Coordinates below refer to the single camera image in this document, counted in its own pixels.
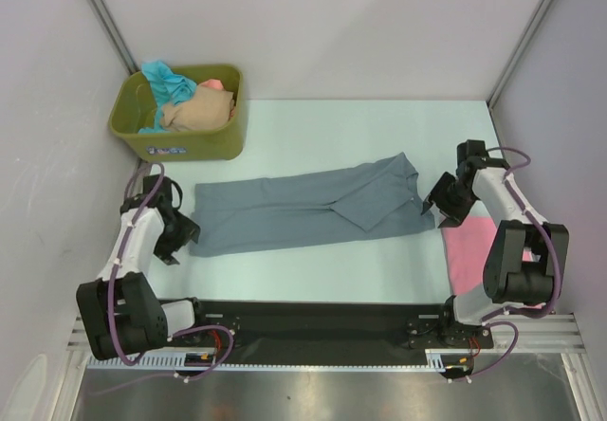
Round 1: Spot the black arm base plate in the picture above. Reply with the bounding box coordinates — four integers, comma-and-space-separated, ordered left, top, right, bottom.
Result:
94, 297, 494, 366

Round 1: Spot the turquoise t shirt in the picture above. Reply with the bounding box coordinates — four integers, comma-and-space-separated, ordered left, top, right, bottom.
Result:
138, 61, 197, 134

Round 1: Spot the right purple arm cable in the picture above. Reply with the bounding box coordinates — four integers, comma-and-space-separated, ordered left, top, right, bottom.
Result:
445, 146, 565, 384

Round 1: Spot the beige t shirt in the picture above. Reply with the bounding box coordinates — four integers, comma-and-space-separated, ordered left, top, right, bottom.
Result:
160, 85, 234, 132

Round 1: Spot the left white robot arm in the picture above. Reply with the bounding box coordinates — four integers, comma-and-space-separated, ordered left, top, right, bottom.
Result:
76, 174, 210, 365

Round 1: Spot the aluminium front rail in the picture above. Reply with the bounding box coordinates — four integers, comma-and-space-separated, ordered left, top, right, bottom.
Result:
66, 314, 586, 355

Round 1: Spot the left aluminium corner post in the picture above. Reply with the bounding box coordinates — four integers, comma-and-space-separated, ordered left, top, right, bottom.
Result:
86, 0, 139, 75

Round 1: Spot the olive green plastic bin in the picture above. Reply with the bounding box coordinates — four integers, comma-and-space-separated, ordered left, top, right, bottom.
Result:
108, 64, 248, 162

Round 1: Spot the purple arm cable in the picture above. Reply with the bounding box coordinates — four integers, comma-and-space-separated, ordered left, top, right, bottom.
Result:
445, 146, 565, 384
106, 162, 236, 385

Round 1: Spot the blue slotted cable duct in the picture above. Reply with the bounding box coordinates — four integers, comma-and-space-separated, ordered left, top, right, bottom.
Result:
86, 350, 471, 373

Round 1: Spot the aluminium corner post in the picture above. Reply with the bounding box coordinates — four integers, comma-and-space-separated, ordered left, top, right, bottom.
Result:
486, 0, 557, 113
86, 0, 139, 75

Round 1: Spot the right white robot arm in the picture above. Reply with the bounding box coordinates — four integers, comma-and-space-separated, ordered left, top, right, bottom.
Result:
422, 139, 569, 346

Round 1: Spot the right aluminium corner post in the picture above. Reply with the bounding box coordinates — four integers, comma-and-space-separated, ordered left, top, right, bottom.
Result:
486, 0, 557, 113

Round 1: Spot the grey blue t shirt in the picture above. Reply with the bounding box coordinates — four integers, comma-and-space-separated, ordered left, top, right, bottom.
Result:
190, 154, 435, 258

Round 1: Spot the salmon pink t shirt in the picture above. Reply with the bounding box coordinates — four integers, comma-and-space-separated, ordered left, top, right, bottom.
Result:
199, 79, 225, 91

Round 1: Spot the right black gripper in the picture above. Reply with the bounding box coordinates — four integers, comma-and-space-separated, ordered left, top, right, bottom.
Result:
422, 172, 478, 228

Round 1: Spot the folded pink t shirt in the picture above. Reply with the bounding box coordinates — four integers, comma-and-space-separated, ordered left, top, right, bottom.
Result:
441, 216, 554, 317

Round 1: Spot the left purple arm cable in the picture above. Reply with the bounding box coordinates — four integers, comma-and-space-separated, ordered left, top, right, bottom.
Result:
106, 162, 236, 385

